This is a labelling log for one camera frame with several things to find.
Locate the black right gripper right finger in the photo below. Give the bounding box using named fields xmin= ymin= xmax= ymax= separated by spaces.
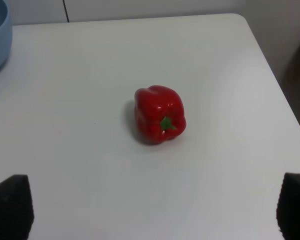
xmin=276 ymin=172 xmax=300 ymax=240

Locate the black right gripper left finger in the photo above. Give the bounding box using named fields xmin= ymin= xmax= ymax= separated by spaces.
xmin=0 ymin=174 xmax=35 ymax=240

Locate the red bell pepper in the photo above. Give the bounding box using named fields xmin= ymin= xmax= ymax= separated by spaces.
xmin=134 ymin=85 xmax=187 ymax=144

